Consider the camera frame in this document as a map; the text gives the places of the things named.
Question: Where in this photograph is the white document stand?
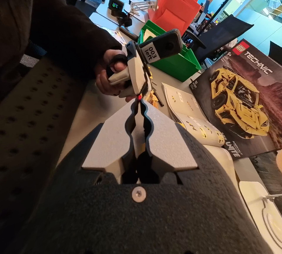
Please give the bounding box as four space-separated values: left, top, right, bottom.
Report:
239 180 282 254

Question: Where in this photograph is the open instruction booklet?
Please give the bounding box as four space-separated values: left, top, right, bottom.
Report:
161 82 235 171

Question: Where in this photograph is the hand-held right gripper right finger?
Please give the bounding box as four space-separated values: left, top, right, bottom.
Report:
138 99 198 183

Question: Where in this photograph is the pile of yellow brick parts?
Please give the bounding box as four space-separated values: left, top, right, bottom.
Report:
145 66 164 109

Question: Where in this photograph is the orange carry bag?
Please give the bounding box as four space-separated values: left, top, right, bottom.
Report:
148 0 202 36

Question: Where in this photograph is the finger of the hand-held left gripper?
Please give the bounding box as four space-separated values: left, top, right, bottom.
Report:
130 57 152 96

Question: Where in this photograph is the grey desk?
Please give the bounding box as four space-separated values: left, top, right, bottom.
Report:
56 0 282 254

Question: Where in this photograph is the toy car set box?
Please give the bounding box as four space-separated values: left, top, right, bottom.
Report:
189 39 282 161

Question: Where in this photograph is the black office chair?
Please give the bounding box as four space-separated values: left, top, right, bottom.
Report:
183 14 255 69

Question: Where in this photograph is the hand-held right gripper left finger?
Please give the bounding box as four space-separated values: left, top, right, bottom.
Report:
82 99 140 184

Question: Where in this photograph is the green storage bin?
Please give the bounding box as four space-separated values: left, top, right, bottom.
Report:
138 20 202 82

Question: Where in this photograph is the small black display device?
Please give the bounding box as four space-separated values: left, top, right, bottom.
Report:
108 0 125 17

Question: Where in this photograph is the person's left hand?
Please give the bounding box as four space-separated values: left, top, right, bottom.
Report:
96 49 137 102

